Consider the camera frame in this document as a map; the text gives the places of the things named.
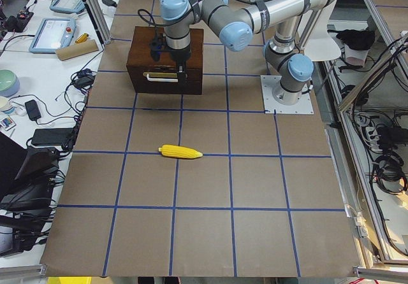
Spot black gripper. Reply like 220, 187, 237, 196
149, 32, 191, 86

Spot wooden drawer with white handle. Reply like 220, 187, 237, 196
141, 71, 203, 83

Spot dark wooden drawer cabinet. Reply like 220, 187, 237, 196
126, 26, 204, 95

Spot yellow corn cob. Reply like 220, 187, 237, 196
158, 144, 203, 159

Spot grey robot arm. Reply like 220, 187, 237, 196
150, 0, 336, 106

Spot cardboard tube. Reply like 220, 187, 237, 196
55, 39, 99, 61

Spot yellow tool on desk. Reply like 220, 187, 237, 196
75, 33, 89, 44

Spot blue teach pendant far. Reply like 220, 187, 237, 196
50, 0, 85, 14

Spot blue teach pendant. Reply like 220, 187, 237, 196
29, 18, 77, 53
50, 0, 85, 14

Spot blue teach pendant near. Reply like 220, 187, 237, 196
29, 18, 77, 53

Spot white chair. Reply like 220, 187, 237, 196
297, 0, 341, 62

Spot black flat power brick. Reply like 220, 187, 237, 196
31, 128, 73, 146

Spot black power adapter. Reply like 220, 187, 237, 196
24, 99, 41, 122

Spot green round bowl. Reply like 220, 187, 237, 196
0, 69, 20, 97

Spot black cloth on chair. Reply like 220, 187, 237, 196
336, 29, 375, 50

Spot white mug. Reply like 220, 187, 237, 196
0, 96, 15, 115

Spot colourful remote control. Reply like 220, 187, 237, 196
0, 116, 16, 131

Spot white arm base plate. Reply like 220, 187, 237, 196
260, 75, 314, 115

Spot aluminium frame post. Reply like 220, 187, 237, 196
82, 0, 112, 45

